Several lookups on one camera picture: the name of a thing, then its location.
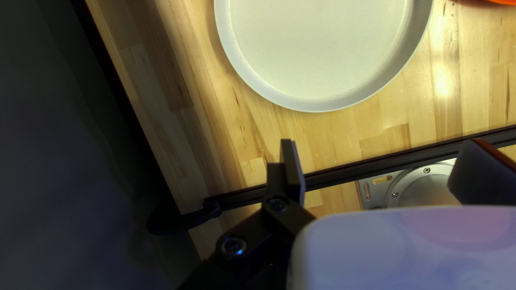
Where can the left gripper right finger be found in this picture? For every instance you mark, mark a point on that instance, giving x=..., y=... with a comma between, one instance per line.
x=483, y=177

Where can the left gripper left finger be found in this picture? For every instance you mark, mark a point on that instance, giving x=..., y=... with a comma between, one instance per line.
x=282, y=189

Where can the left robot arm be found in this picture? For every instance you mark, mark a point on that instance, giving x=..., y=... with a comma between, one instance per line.
x=419, y=189

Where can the pale grey round plate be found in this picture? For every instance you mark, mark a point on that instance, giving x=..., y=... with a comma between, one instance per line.
x=322, y=52

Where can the orange round plate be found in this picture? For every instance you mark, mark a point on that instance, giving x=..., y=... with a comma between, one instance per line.
x=496, y=1

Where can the black frame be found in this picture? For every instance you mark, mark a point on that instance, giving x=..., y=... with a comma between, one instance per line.
x=383, y=163

